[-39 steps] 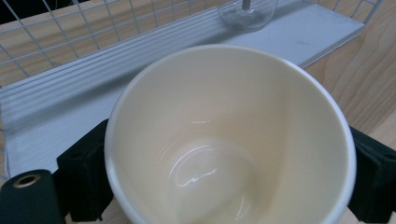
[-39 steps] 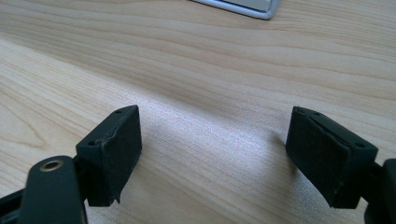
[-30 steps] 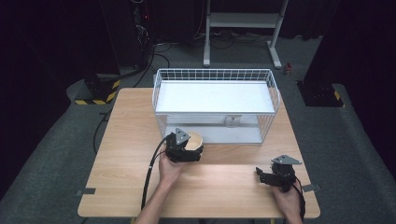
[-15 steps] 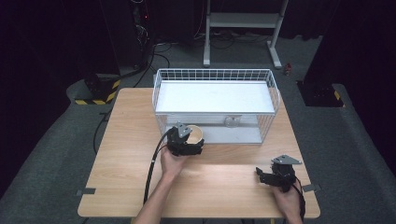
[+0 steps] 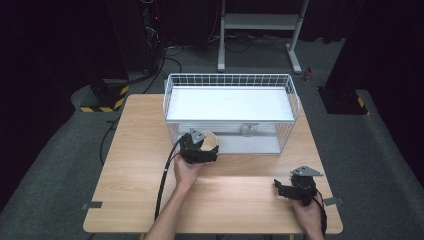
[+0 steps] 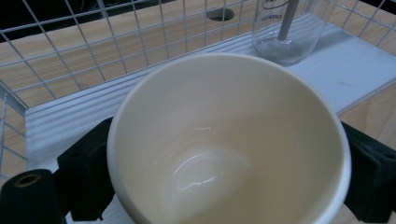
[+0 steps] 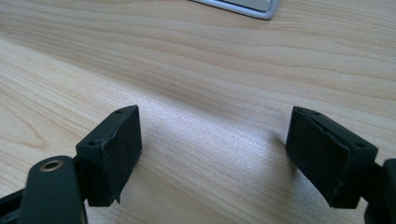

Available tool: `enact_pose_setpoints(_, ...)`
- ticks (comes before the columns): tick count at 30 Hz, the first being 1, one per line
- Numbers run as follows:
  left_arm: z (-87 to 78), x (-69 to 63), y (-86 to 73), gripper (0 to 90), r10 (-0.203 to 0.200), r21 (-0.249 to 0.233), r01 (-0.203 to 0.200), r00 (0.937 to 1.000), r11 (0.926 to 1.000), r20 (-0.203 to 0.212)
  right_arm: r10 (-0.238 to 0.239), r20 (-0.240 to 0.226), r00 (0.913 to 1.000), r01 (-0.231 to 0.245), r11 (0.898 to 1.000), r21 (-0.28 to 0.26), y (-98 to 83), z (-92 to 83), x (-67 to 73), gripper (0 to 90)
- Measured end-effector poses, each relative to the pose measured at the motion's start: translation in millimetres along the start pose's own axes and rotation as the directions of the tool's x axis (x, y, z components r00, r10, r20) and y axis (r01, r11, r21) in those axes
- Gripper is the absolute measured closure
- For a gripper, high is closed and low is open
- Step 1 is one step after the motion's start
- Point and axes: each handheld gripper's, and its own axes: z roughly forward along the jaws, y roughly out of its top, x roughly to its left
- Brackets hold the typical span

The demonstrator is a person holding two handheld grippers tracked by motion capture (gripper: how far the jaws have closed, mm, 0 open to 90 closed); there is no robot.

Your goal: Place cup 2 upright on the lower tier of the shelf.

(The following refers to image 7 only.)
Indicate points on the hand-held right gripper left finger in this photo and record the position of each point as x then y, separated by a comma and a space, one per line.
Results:
113, 158

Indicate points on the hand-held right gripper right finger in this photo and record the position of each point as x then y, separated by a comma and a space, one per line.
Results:
327, 155

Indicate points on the white keyboard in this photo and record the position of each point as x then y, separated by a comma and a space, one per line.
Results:
243, 6

